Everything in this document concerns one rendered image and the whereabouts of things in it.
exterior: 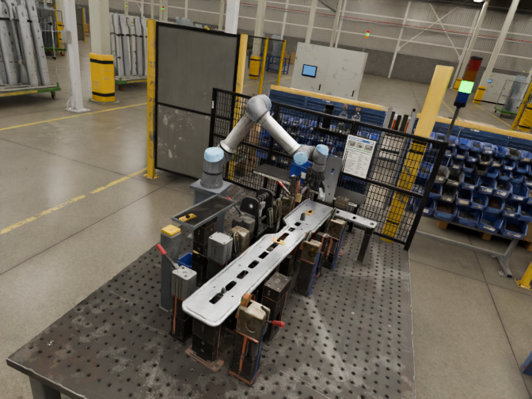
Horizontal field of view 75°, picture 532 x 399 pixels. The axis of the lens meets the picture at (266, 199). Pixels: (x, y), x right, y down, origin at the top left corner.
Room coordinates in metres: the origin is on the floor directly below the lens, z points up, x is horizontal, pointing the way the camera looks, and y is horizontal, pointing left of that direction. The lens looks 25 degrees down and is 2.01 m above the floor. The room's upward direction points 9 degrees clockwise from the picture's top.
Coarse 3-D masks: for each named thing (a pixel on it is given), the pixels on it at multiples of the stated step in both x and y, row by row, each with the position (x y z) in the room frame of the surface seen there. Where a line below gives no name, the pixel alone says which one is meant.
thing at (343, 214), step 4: (340, 212) 2.16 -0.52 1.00; (344, 212) 2.17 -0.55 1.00; (336, 216) 2.11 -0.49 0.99; (340, 216) 2.10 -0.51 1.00; (344, 216) 2.11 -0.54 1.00; (348, 216) 2.12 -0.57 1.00; (352, 216) 2.13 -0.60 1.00; (356, 216) 2.14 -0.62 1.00; (348, 220) 2.08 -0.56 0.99; (352, 220) 2.07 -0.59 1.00; (356, 220) 2.08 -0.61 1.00; (360, 220) 2.09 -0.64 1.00; (364, 220) 2.09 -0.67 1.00; (368, 220) 2.10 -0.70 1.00; (360, 224) 2.04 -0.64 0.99; (364, 224) 2.04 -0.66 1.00; (368, 224) 2.04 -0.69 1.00
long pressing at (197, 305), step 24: (288, 216) 1.98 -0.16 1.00; (312, 216) 2.03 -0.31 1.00; (264, 240) 1.65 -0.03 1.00; (288, 240) 1.69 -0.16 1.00; (240, 264) 1.39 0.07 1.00; (264, 264) 1.42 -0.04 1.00; (216, 288) 1.19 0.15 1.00; (240, 288) 1.22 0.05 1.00; (192, 312) 1.04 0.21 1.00; (216, 312) 1.06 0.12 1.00
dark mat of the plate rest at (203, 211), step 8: (208, 200) 1.70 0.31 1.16; (216, 200) 1.72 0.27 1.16; (224, 200) 1.73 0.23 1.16; (192, 208) 1.58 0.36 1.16; (200, 208) 1.60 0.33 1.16; (208, 208) 1.61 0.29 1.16; (216, 208) 1.63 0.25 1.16; (176, 216) 1.48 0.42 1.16; (200, 216) 1.51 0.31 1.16; (208, 216) 1.53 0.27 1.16; (192, 224) 1.43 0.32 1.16
